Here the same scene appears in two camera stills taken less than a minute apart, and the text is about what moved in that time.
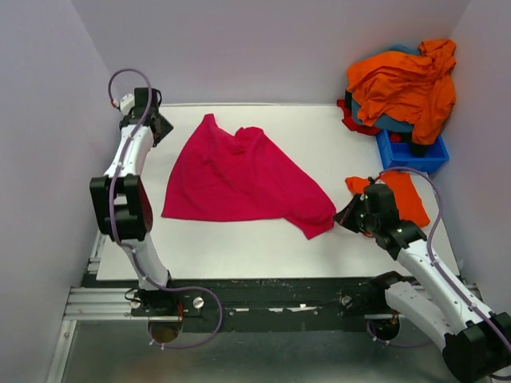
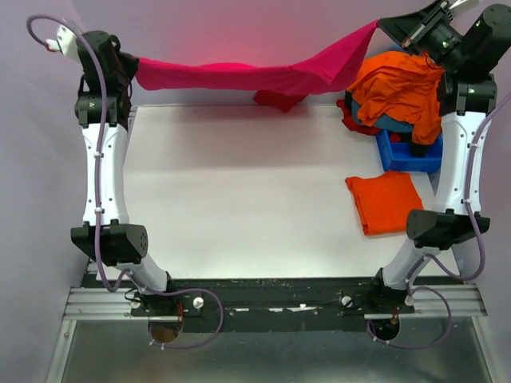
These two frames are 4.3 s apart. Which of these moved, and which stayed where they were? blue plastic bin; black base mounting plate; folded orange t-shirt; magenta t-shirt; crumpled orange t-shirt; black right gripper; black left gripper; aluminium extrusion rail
Moved: black right gripper; magenta t-shirt; black left gripper
Stayed: black base mounting plate; blue plastic bin; aluminium extrusion rail; folded orange t-shirt; crumpled orange t-shirt
